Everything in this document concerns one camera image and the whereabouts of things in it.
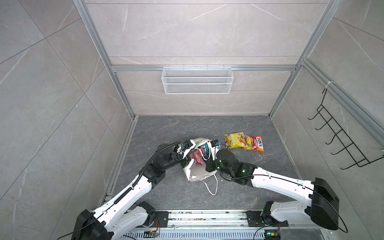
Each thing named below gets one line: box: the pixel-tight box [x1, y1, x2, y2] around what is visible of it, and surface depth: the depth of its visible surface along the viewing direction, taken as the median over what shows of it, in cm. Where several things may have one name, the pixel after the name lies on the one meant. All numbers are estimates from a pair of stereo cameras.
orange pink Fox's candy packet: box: [244, 134, 265, 152], surface depth 101 cm
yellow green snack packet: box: [224, 131, 247, 149], surface depth 103 cm
